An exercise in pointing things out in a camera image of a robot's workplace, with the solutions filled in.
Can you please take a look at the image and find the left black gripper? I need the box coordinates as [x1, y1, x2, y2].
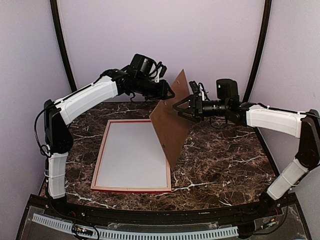
[136, 75, 176, 101]

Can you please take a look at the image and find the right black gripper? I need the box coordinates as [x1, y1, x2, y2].
[173, 94, 229, 123]

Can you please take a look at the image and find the brown frame backing board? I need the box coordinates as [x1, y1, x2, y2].
[149, 70, 192, 169]

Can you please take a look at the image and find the cat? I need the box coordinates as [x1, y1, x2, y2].
[96, 122, 169, 188]

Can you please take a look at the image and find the red wooden picture frame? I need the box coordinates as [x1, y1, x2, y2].
[90, 119, 173, 193]

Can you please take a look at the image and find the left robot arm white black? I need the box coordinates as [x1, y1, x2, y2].
[35, 67, 175, 218]

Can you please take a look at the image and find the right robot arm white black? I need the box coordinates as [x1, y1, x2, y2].
[172, 94, 320, 217]

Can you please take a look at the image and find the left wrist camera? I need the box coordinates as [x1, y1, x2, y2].
[126, 53, 167, 83]

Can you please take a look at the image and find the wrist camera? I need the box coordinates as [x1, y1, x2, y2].
[126, 53, 167, 83]
[189, 78, 240, 102]

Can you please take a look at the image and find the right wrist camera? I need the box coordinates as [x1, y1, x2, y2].
[189, 78, 240, 102]

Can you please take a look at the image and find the right black corner post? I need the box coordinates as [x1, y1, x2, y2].
[242, 0, 272, 102]

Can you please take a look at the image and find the black corner post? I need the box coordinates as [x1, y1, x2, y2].
[49, 0, 78, 93]
[242, 0, 272, 102]

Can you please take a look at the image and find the left black corner post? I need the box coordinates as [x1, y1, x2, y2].
[49, 0, 78, 93]

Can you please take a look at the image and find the black front rail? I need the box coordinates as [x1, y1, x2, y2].
[27, 194, 285, 226]

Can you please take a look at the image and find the white slotted cable duct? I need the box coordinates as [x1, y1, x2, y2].
[32, 213, 239, 240]

